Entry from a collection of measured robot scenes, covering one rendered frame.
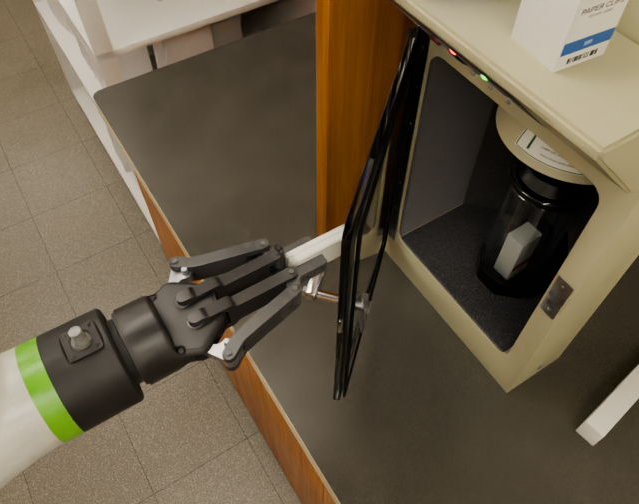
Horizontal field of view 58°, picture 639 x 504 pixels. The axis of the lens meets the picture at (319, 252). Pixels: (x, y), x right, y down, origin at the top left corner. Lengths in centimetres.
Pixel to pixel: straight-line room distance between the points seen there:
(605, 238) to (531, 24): 24
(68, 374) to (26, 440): 6
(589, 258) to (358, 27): 37
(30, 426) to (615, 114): 49
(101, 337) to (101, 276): 176
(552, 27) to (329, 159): 46
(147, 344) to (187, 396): 145
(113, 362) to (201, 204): 66
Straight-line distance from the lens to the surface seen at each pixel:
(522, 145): 69
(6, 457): 53
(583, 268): 68
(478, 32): 51
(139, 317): 52
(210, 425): 191
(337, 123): 82
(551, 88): 47
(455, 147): 89
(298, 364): 93
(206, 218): 110
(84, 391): 51
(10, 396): 52
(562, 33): 47
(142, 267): 225
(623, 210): 61
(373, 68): 80
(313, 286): 68
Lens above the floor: 178
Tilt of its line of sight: 55 degrees down
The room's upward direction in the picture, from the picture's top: straight up
